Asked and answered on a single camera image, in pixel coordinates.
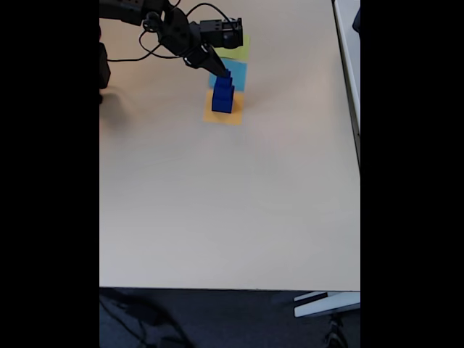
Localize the orange paper square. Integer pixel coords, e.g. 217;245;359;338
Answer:
202;89;244;127

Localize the green paper square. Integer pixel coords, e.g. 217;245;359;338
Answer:
217;34;251;61

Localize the white table foot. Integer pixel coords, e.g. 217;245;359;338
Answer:
293;291;361;318

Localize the white adjacent table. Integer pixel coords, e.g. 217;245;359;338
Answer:
332;0;361;167

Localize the large blue cube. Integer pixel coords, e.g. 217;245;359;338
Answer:
211;93;235;113

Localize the light blue paper square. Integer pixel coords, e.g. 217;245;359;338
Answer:
208;59;249;92

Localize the black camera box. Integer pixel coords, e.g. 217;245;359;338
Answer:
199;17;244;49

